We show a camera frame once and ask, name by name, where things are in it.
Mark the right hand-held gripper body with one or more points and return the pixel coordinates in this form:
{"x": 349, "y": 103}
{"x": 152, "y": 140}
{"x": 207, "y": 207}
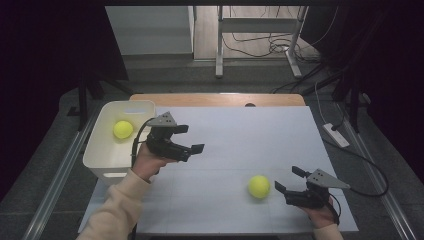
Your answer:
{"x": 316, "y": 190}

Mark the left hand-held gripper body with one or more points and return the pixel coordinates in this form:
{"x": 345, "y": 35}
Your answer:
{"x": 163, "y": 143}

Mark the yellow tennis ball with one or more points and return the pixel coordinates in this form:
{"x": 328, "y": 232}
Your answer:
{"x": 123, "y": 129}
{"x": 259, "y": 186}

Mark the white plastic bin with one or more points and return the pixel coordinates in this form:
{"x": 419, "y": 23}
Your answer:
{"x": 106, "y": 153}

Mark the person's right hand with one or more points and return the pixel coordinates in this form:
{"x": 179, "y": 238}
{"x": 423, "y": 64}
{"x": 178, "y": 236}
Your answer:
{"x": 320, "y": 215}

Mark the person's left hand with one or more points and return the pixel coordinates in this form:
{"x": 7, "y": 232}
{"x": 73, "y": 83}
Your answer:
{"x": 146, "y": 165}

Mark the white table mat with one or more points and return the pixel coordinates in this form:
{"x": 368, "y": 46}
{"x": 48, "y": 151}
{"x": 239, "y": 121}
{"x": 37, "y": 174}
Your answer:
{"x": 240, "y": 150}

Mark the wooden table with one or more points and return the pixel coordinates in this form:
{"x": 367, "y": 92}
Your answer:
{"x": 216, "y": 99}

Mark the white power strip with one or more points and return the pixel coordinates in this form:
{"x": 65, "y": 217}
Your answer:
{"x": 336, "y": 135}

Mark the black metal stand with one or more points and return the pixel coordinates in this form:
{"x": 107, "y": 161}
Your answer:
{"x": 354, "y": 100}
{"x": 82, "y": 100}

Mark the white cabinet panel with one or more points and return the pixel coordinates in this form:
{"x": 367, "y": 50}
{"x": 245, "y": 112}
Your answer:
{"x": 150, "y": 30}

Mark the aluminium floor rail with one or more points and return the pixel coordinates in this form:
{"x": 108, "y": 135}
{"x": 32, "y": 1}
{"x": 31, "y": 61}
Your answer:
{"x": 376, "y": 180}
{"x": 56, "y": 180}

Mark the white metal stand frame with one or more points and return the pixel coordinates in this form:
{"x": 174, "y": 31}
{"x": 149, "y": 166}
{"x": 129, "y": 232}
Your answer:
{"x": 256, "y": 25}

